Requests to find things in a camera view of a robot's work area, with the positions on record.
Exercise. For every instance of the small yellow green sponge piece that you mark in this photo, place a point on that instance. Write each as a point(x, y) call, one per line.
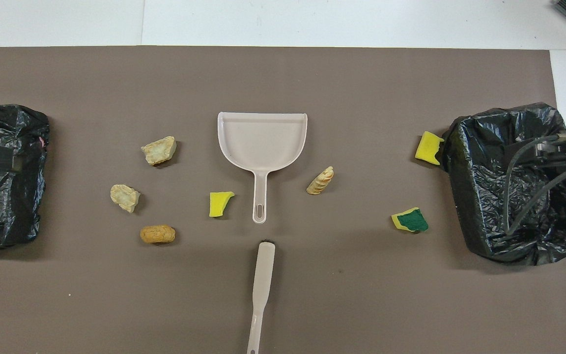
point(219, 204)

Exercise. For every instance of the large pale bread chunk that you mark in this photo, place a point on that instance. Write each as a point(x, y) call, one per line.
point(159, 150)

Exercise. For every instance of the brown bread roll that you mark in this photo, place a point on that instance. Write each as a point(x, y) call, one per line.
point(157, 234)

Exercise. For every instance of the small pale bread chunk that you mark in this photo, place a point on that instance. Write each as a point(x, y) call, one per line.
point(125, 196)

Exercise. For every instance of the beige hand brush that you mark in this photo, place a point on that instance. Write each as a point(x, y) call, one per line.
point(265, 265)

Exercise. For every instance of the brown table mat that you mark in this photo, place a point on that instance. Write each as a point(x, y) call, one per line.
point(312, 73)

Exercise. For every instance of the beige plastic dustpan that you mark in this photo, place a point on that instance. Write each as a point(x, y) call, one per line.
point(262, 142)

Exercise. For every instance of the beige rock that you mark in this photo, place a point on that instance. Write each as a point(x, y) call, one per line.
point(320, 182)

